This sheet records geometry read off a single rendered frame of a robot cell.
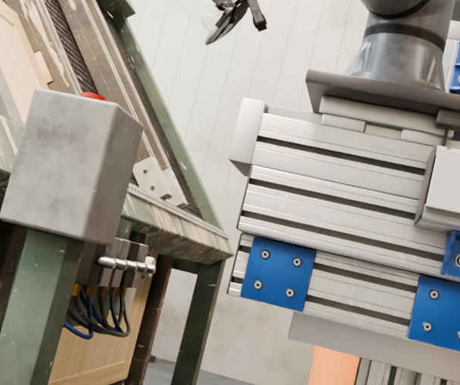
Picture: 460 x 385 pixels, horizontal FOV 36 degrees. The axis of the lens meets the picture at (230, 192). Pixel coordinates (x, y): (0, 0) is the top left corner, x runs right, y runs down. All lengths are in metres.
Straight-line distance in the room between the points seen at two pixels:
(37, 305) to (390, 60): 0.57
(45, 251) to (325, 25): 4.75
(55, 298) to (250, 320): 4.31
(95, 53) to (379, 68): 1.40
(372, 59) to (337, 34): 4.54
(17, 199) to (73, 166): 0.08
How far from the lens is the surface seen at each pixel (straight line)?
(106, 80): 2.23
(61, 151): 0.94
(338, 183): 0.96
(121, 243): 1.33
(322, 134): 0.97
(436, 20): 1.04
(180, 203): 2.29
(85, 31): 2.31
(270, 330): 5.21
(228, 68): 5.55
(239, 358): 5.26
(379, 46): 1.02
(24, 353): 0.97
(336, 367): 4.58
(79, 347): 2.31
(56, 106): 0.95
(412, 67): 1.00
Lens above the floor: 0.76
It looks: 6 degrees up
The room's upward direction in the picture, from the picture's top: 14 degrees clockwise
